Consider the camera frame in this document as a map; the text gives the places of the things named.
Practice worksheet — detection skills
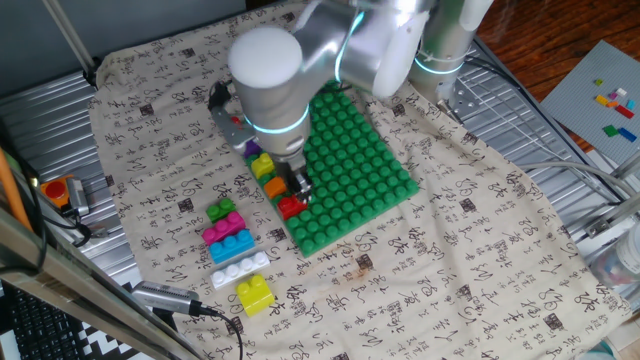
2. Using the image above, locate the black rod clamp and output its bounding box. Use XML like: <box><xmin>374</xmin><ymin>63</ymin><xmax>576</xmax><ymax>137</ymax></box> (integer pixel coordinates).
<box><xmin>82</xmin><ymin>57</ymin><xmax>101</xmax><ymax>91</ymax></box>

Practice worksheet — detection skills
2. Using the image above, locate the blue three-stud block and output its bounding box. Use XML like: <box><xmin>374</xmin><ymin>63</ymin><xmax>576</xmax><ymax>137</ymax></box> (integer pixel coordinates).
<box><xmin>207</xmin><ymin>228</ymin><xmax>256</xmax><ymax>265</ymax></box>

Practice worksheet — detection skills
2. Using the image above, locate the green studded baseplate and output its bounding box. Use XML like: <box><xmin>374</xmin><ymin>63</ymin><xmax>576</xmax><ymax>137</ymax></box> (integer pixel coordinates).
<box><xmin>243</xmin><ymin>82</ymin><xmax>420</xmax><ymax>259</ymax></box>

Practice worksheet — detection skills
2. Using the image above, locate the clear plastic jar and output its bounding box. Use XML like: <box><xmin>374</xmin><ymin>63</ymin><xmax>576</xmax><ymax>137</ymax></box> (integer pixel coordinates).
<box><xmin>589</xmin><ymin>222</ymin><xmax>640</xmax><ymax>301</ymax></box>

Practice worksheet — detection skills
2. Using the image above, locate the black keyboard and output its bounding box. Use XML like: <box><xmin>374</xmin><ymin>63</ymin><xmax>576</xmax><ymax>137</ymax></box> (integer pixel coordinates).
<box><xmin>7</xmin><ymin>287</ymin><xmax>84</xmax><ymax>360</ymax></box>

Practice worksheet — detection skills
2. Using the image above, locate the green two-stud block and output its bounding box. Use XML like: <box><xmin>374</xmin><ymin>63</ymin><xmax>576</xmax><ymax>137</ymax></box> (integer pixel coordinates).
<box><xmin>205</xmin><ymin>197</ymin><xmax>237</xmax><ymax>224</ymax></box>

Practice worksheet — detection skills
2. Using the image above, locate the red two-stud block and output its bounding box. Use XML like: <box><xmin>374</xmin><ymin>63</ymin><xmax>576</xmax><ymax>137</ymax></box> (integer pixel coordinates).
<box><xmin>276</xmin><ymin>194</ymin><xmax>309</xmax><ymax>222</ymax></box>

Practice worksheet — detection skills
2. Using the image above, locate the black white pattern board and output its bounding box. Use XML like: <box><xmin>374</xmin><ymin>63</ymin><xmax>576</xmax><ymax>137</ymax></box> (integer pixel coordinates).
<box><xmin>74</xmin><ymin>282</ymin><xmax>149</xmax><ymax>360</ymax></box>

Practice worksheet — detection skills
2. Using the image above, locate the aluminium frame bar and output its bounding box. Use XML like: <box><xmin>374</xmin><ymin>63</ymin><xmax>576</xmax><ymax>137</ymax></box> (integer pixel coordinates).
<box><xmin>608</xmin><ymin>149</ymin><xmax>640</xmax><ymax>181</ymax></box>

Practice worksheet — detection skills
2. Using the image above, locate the grey depth camera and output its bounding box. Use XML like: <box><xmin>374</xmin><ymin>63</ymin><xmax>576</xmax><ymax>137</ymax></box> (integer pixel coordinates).
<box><xmin>131</xmin><ymin>280</ymin><xmax>202</xmax><ymax>317</ymax></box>

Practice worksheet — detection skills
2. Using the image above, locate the aluminium bar with bracket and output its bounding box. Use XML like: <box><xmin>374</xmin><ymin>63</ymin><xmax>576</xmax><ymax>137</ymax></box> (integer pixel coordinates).
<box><xmin>583</xmin><ymin>192</ymin><xmax>640</xmax><ymax>239</ymax></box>

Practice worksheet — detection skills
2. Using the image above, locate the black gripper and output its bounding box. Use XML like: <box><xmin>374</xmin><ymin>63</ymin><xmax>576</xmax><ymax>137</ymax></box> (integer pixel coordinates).
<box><xmin>272</xmin><ymin>153</ymin><xmax>314</xmax><ymax>203</ymax></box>

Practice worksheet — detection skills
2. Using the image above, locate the white four-stud block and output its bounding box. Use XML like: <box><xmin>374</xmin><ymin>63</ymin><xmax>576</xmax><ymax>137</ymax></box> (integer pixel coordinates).
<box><xmin>209</xmin><ymin>250</ymin><xmax>271</xmax><ymax>291</ymax></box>

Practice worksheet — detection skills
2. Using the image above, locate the large yellow two-stud block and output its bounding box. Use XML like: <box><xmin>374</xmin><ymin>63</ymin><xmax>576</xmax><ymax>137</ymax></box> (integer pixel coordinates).
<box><xmin>234</xmin><ymin>273</ymin><xmax>277</xmax><ymax>318</ymax></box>

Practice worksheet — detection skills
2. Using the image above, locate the small yellow block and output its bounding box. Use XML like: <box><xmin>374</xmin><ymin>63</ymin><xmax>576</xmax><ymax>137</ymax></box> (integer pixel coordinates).
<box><xmin>250</xmin><ymin>152</ymin><xmax>277</xmax><ymax>181</ymax></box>

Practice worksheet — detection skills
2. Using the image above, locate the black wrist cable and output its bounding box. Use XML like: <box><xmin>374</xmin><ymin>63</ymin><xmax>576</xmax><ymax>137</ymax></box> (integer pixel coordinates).
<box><xmin>319</xmin><ymin>82</ymin><xmax>354</xmax><ymax>96</ymax></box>

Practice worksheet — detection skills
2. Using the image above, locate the black camera cable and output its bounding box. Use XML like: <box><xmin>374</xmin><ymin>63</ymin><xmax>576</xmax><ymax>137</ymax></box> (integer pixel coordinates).
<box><xmin>198</xmin><ymin>303</ymin><xmax>245</xmax><ymax>360</ymax></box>

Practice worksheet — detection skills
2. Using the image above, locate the orange pole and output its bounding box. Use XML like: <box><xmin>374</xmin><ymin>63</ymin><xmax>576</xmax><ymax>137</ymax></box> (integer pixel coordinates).
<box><xmin>0</xmin><ymin>147</ymin><xmax>34</xmax><ymax>234</ymax></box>

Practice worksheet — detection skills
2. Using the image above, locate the teal round container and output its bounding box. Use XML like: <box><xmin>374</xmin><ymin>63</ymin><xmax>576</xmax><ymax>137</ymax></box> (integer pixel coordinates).
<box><xmin>574</xmin><ymin>339</ymin><xmax>621</xmax><ymax>360</ymax></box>

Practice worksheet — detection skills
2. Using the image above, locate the pink three-stud block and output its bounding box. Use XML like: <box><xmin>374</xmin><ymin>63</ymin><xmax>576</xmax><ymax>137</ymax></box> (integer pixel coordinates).
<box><xmin>201</xmin><ymin>210</ymin><xmax>247</xmax><ymax>247</ymax></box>

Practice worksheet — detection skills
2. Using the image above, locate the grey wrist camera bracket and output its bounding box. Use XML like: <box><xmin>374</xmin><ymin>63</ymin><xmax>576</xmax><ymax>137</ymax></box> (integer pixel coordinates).
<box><xmin>207</xmin><ymin>80</ymin><xmax>256</xmax><ymax>157</ymax></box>

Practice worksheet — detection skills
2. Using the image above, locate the blurred metal frame bar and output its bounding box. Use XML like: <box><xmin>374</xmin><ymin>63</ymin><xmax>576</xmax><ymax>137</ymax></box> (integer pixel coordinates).
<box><xmin>0</xmin><ymin>204</ymin><xmax>204</xmax><ymax>360</ymax></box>

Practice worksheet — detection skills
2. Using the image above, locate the beige calligraphy print cloth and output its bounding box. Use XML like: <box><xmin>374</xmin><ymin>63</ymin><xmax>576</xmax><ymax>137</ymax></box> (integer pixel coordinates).
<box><xmin>87</xmin><ymin>2</ymin><xmax>634</xmax><ymax>360</ymax></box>

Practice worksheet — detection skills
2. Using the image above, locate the black cable loop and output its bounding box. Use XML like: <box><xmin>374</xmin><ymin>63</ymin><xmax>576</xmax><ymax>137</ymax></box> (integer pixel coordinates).
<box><xmin>19</xmin><ymin>167</ymin><xmax>95</xmax><ymax>249</ymax></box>

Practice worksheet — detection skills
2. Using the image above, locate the grey flat brick baseplate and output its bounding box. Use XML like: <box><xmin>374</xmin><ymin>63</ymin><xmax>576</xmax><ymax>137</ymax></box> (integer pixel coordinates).
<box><xmin>539</xmin><ymin>39</ymin><xmax>640</xmax><ymax>166</ymax></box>

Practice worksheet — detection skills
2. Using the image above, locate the silver metal box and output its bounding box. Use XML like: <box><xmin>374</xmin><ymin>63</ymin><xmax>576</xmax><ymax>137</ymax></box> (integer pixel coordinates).
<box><xmin>65</xmin><ymin>177</ymin><xmax>91</xmax><ymax>217</ymax></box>

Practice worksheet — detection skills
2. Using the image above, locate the orange block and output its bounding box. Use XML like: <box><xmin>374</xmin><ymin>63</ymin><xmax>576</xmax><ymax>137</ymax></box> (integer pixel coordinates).
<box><xmin>262</xmin><ymin>175</ymin><xmax>288</xmax><ymax>201</ymax></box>

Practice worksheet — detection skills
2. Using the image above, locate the grey slanted rod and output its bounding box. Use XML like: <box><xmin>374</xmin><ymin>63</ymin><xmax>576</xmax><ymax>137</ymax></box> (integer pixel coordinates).
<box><xmin>41</xmin><ymin>0</ymin><xmax>99</xmax><ymax>76</ymax></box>

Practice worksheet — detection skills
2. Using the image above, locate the grey hose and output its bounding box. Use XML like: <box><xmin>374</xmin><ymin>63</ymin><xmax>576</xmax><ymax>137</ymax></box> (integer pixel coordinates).
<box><xmin>514</xmin><ymin>160</ymin><xmax>640</xmax><ymax>197</ymax></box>

